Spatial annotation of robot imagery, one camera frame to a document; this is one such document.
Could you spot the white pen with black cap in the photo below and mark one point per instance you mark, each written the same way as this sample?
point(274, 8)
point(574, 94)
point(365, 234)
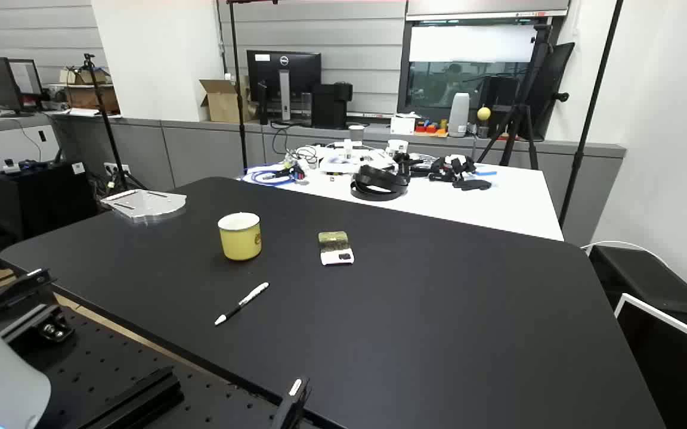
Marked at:
point(241, 304)

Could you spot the yellow enamel mug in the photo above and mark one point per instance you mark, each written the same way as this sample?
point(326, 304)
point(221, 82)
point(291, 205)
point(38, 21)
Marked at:
point(240, 240)

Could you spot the black headset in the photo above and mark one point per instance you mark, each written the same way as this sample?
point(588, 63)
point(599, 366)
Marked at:
point(379, 184)

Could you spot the white electronics clutter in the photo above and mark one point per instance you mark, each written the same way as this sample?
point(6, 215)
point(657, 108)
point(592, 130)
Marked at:
point(334, 155)

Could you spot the small white box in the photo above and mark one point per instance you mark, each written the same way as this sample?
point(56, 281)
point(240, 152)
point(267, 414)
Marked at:
point(404, 124)

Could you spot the black computer case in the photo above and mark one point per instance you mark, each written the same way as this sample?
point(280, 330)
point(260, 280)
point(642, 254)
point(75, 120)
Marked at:
point(333, 102)

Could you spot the white cylinder speaker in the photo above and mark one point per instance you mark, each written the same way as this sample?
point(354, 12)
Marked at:
point(459, 114)

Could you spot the black monitor with silver stand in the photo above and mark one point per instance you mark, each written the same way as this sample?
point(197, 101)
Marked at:
point(284, 71)

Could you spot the white table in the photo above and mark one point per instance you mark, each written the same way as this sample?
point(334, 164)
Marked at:
point(501, 205)

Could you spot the grey low partition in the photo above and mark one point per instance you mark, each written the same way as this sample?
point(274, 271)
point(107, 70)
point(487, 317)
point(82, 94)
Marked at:
point(192, 151)

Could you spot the small open cardboard box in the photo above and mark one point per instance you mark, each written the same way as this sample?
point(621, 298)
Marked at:
point(221, 101)

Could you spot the dark glass window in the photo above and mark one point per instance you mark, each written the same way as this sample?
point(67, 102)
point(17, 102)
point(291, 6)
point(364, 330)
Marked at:
point(447, 78)

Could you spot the yellow ball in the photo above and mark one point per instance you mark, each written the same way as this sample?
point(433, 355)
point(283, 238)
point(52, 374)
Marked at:
point(482, 112)

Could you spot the black light stand pole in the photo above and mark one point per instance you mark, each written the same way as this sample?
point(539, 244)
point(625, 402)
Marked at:
point(237, 78)

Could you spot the silver metal mounting plate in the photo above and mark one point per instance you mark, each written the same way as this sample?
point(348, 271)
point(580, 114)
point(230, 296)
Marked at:
point(148, 203)

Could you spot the thin black tripod stand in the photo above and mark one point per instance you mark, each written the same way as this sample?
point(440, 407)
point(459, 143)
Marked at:
point(105, 120)

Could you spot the thin black pole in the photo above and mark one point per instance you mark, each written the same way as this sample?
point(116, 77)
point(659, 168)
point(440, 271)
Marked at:
point(589, 111)

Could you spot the black low cabinet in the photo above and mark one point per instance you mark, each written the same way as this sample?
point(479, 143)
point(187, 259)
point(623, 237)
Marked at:
point(40, 197)

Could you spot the black box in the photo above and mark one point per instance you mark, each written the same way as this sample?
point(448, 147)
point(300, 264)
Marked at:
point(654, 287)

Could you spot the dark desktop monitor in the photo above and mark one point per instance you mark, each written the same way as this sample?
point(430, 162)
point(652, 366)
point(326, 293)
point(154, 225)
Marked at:
point(6, 84)

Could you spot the white framed black panel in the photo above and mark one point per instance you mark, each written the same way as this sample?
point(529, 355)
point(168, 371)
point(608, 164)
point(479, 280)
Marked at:
point(679, 371)

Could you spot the black camera tripod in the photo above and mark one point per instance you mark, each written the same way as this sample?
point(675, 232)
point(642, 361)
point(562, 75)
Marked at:
point(521, 102)

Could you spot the black aluminium rail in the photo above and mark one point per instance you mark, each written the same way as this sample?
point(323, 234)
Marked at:
point(141, 395)

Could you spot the black metal mount bracket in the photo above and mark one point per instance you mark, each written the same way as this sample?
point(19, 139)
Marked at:
point(17, 305)

